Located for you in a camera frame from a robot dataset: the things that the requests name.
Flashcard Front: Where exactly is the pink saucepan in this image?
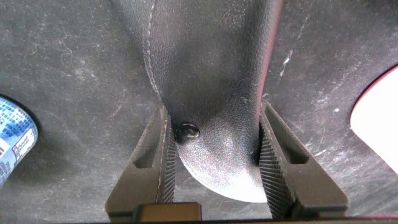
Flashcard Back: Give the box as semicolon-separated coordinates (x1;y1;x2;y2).
349;63;398;175

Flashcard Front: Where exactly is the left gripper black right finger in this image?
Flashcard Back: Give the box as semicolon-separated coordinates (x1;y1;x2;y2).
258;99;349;220

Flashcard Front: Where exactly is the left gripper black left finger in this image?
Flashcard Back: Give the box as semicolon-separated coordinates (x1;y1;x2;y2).
104;104;177;223

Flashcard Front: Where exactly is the black glasses case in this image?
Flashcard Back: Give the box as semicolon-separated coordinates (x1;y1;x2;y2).
108;0;284;203

